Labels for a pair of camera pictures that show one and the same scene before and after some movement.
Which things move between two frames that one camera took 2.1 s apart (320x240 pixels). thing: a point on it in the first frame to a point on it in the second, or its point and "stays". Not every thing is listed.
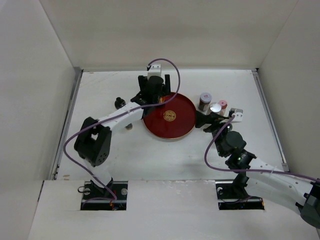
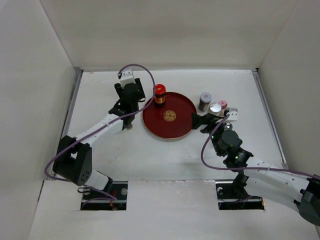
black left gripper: x=166 y=87 to x=141 y=97
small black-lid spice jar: x=129 y=126 stays
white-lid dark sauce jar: x=205 y=100 stays
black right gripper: x=202 y=119 stays
